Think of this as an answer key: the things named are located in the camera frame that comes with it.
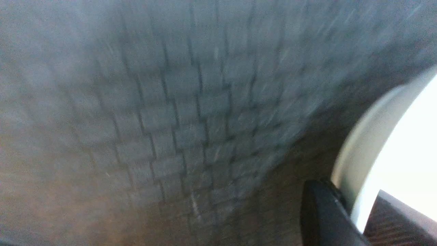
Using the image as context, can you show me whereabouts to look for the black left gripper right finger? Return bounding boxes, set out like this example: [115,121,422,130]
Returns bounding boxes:
[364,191,437,246]

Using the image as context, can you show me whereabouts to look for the white square dish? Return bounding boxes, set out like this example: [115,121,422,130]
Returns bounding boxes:
[331,67,437,233]

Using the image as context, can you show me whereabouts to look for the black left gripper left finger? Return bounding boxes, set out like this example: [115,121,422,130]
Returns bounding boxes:
[300,180,370,246]

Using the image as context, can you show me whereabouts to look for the black serving tray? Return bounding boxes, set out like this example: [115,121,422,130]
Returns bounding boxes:
[0,0,436,246]

